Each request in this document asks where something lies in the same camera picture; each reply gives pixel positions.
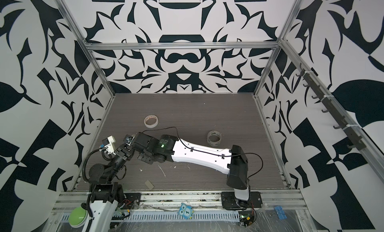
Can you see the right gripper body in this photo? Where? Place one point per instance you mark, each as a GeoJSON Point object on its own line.
{"type": "Point", "coordinates": [148, 158]}

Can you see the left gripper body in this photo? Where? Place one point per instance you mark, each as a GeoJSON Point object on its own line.
{"type": "Point", "coordinates": [118, 159]}

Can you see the grey battery cover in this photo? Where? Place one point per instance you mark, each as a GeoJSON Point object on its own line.
{"type": "Point", "coordinates": [149, 185]}

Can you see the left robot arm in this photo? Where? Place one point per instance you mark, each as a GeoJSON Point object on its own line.
{"type": "Point", "coordinates": [105, 196]}

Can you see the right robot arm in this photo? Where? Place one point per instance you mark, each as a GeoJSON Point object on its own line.
{"type": "Point", "coordinates": [232, 162]}

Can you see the white masking tape roll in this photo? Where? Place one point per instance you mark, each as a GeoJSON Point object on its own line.
{"type": "Point", "coordinates": [151, 121]}

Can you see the clear tape roll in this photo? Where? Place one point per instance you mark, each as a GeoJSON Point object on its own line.
{"type": "Point", "coordinates": [214, 138]}

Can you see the green push button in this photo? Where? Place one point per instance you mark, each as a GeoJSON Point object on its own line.
{"type": "Point", "coordinates": [78, 217]}

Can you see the small electronics board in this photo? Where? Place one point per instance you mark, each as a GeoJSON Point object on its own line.
{"type": "Point", "coordinates": [247, 218]}

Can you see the blue tape piece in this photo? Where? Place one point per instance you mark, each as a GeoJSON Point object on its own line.
{"type": "Point", "coordinates": [280, 212]}

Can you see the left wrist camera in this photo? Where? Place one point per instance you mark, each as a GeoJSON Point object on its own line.
{"type": "Point", "coordinates": [108, 145]}

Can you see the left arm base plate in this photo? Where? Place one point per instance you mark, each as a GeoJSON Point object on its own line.
{"type": "Point", "coordinates": [130, 201]}

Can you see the white slotted cable duct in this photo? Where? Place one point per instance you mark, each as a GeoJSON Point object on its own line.
{"type": "Point", "coordinates": [161, 216]}

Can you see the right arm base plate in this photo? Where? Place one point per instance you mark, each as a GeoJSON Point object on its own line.
{"type": "Point", "coordinates": [229, 201]}

